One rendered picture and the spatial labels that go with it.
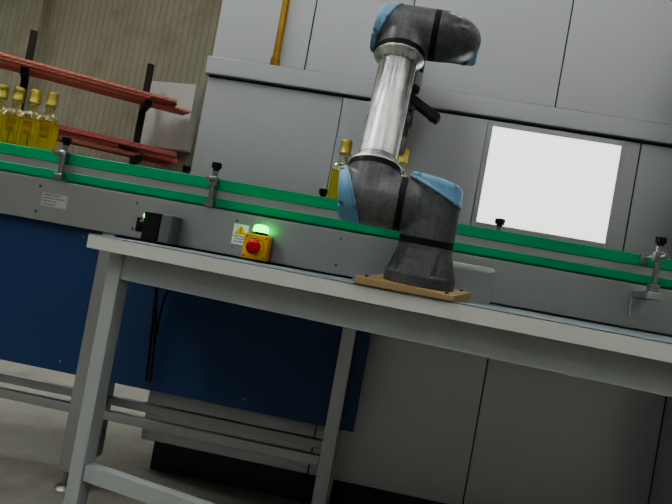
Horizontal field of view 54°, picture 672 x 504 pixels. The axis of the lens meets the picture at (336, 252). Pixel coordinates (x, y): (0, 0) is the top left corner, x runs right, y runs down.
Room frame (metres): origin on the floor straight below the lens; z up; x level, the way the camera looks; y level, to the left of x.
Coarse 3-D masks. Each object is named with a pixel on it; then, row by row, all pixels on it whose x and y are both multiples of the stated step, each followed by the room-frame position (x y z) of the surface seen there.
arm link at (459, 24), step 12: (444, 12) 1.48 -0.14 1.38; (444, 24) 1.47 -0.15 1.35; (456, 24) 1.47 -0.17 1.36; (468, 24) 1.49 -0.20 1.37; (444, 36) 1.47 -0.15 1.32; (456, 36) 1.47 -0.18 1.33; (468, 36) 1.49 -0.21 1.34; (480, 36) 1.55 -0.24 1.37; (444, 48) 1.48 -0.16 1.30; (456, 48) 1.49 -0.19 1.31; (468, 48) 1.51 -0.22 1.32; (444, 60) 1.52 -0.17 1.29; (456, 60) 1.53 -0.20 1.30; (468, 60) 1.87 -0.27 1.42
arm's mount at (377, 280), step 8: (360, 280) 1.35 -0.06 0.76; (368, 280) 1.34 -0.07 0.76; (376, 280) 1.34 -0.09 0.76; (384, 280) 1.35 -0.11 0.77; (384, 288) 1.33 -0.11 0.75; (392, 288) 1.33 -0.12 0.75; (400, 288) 1.32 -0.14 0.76; (408, 288) 1.32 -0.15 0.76; (416, 288) 1.31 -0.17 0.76; (424, 288) 1.34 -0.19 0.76; (432, 296) 1.30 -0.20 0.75; (440, 296) 1.29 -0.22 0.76; (448, 296) 1.29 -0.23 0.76; (456, 296) 1.31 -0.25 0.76; (464, 296) 1.40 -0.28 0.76
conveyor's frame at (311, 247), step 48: (0, 192) 1.97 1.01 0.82; (48, 192) 1.95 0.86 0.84; (96, 192) 1.94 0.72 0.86; (192, 240) 1.90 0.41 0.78; (240, 240) 1.89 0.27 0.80; (288, 240) 1.88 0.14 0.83; (336, 240) 1.86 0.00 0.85; (384, 240) 1.85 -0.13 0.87; (528, 288) 1.90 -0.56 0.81; (576, 288) 1.89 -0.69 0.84; (624, 288) 1.87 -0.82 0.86
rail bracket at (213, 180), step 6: (216, 162) 1.90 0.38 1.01; (216, 168) 1.90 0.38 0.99; (216, 174) 1.90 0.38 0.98; (210, 180) 1.86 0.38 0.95; (216, 180) 1.89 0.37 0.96; (210, 186) 1.90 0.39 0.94; (216, 186) 1.90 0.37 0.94; (210, 192) 1.90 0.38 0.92; (210, 198) 1.90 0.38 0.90; (204, 204) 1.89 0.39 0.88; (210, 204) 1.89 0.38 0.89
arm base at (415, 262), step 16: (400, 240) 1.40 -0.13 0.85; (416, 240) 1.36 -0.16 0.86; (432, 240) 1.35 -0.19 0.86; (400, 256) 1.38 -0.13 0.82; (416, 256) 1.36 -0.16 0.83; (432, 256) 1.35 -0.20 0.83; (448, 256) 1.38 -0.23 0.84; (384, 272) 1.41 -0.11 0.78; (400, 272) 1.36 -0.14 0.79; (416, 272) 1.35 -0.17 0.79; (432, 272) 1.35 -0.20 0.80; (448, 272) 1.37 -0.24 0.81; (432, 288) 1.35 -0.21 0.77; (448, 288) 1.37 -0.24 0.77
